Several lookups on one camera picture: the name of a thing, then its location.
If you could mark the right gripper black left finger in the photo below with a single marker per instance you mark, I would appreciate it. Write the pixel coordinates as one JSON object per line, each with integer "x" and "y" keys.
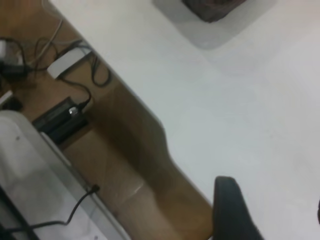
{"x": 230, "y": 215}

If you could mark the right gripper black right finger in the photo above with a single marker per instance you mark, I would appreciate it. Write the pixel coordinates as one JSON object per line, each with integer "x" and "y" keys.
{"x": 319, "y": 212}

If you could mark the dark brown woven wicker basket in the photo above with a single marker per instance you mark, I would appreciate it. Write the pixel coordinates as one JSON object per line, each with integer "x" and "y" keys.
{"x": 212, "y": 10}

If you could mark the black power supply brick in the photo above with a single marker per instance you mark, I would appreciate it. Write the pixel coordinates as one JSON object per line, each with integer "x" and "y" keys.
{"x": 60, "y": 122}

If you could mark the white rounded platform panel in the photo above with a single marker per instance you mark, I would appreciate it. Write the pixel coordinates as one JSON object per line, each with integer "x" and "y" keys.
{"x": 30, "y": 175}

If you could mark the white power adapter box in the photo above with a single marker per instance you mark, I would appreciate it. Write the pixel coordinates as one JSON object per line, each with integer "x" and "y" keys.
{"x": 67, "y": 61}

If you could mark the small black power adapter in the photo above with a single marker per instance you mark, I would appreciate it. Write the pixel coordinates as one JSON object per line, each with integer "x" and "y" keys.
{"x": 13, "y": 69}

